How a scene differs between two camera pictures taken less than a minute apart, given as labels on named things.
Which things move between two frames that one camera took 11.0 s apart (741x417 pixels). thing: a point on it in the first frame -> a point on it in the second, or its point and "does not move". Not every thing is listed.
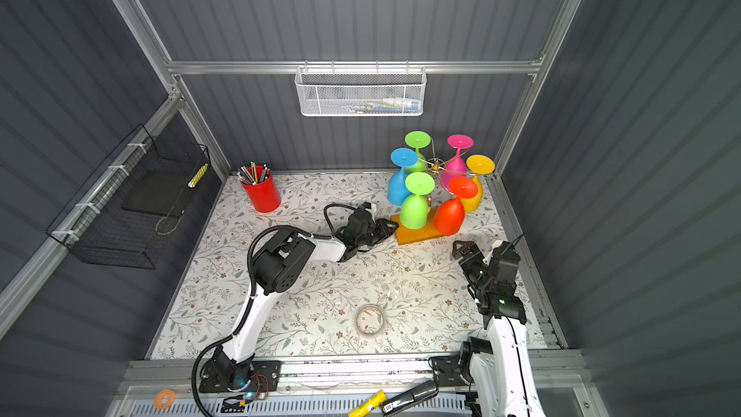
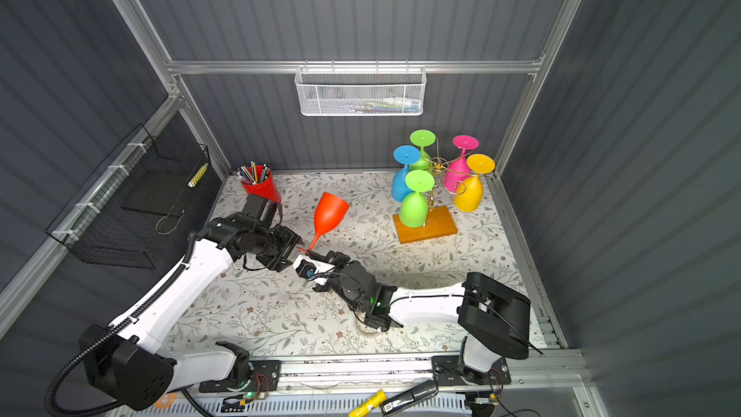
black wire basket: x=128 y=213 does not move
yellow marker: x=375 y=401 does not move
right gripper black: x=469 y=264 -> x=338 y=260
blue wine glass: x=397 y=188 does not move
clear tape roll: x=370 y=319 does not move
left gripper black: x=385 y=232 -> x=290 y=238
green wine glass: x=414 y=208 does not move
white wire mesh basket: x=361 y=91 does not move
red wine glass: x=450 y=213 -> x=330 y=211
